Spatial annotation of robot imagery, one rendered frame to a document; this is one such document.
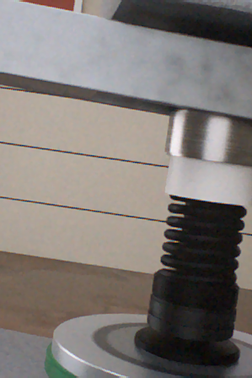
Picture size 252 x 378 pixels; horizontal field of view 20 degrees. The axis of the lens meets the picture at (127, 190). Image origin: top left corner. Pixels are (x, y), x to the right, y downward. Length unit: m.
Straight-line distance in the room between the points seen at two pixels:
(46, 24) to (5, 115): 6.31
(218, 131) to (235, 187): 0.04
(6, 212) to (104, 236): 0.94
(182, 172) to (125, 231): 6.11
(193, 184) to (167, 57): 0.10
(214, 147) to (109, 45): 0.11
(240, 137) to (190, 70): 0.07
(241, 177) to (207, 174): 0.03
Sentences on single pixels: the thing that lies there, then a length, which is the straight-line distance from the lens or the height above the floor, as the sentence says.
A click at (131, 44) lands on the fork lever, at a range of 0.51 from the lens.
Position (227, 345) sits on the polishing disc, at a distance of 0.60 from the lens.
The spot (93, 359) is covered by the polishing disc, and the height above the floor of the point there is 0.93.
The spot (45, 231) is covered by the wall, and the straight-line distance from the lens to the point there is 6.75.
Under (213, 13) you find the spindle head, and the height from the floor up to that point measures 1.17.
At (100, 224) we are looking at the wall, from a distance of 6.67.
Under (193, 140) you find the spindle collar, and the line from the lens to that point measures 0.54.
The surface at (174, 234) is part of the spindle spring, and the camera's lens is 0.56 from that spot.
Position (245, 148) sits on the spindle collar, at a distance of 0.54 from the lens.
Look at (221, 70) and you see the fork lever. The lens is 0.52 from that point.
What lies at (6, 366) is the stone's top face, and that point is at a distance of 0.68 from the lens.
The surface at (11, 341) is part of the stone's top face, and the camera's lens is 0.76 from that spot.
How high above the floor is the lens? 1.08
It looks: 3 degrees down
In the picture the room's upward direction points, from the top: 8 degrees clockwise
